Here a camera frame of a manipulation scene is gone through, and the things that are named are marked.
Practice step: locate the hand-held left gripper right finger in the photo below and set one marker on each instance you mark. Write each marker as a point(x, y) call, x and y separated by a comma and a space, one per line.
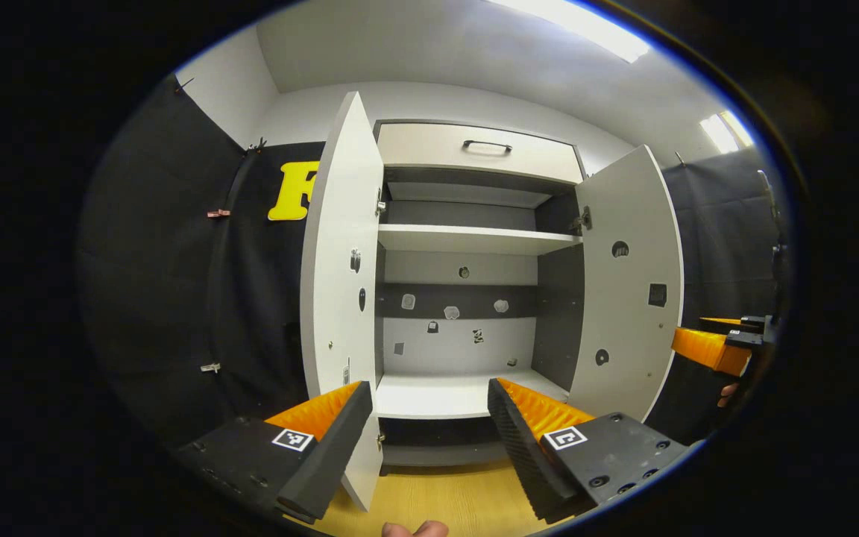
point(523, 462)

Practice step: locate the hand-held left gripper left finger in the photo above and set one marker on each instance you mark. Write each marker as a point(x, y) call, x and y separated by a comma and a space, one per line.
point(332, 455)

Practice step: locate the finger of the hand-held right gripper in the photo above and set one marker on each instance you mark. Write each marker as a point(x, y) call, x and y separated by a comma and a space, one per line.
point(750, 322)
point(705, 349)

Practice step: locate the grey double-door shoe cabinet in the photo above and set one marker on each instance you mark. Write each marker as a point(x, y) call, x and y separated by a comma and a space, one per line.
point(459, 350)

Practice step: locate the headphone sticker shoe cabinet door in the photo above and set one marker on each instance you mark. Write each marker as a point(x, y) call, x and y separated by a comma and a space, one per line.
point(638, 216)

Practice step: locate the camera sticker shoe cabinet door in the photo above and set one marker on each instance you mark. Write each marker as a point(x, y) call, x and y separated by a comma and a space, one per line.
point(340, 224)

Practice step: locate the white cabinet shelf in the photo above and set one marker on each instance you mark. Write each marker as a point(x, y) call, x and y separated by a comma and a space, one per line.
point(429, 395)
point(467, 240)

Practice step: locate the metal door hinge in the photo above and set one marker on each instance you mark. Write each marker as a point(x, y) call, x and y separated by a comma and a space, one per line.
point(380, 203)
point(583, 220)

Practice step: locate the beige cabinet drawer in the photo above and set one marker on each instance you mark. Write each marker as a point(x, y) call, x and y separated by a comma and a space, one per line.
point(422, 145)

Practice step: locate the white cloth clip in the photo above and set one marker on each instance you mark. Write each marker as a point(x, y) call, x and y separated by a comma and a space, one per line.
point(210, 367)

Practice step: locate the black cloth clip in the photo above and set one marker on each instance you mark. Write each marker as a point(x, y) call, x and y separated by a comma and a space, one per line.
point(183, 83)
point(256, 143)
point(677, 156)

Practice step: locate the small ceiling light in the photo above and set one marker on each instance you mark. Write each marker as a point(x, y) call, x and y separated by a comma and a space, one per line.
point(728, 130)

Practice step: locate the black backdrop cloth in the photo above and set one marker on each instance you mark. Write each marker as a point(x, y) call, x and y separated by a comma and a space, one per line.
point(161, 283)

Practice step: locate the pink cloth clip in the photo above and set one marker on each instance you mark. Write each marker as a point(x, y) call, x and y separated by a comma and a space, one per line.
point(218, 213)

